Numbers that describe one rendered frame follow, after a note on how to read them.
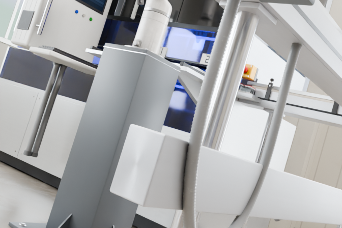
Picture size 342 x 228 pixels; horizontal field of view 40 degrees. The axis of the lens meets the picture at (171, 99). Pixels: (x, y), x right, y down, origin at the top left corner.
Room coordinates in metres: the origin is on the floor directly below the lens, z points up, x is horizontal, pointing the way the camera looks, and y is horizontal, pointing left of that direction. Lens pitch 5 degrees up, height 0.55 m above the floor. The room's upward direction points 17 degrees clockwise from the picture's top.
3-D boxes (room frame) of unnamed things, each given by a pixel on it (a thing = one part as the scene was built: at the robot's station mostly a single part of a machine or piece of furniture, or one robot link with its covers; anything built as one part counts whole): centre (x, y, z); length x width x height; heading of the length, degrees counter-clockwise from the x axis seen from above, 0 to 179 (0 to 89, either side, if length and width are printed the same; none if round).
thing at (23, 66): (3.06, 0.55, 0.73); 1.98 x 0.01 x 0.25; 53
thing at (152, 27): (2.03, 0.17, 0.95); 0.19 x 0.19 x 0.18
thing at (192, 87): (2.35, -0.09, 0.80); 0.34 x 0.03 x 0.13; 143
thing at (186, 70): (2.51, 0.11, 0.87); 0.70 x 0.48 x 0.02; 53
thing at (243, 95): (2.43, -0.38, 0.87); 0.14 x 0.13 x 0.02; 143
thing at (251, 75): (2.41, -0.34, 1.00); 0.08 x 0.07 x 0.07; 143
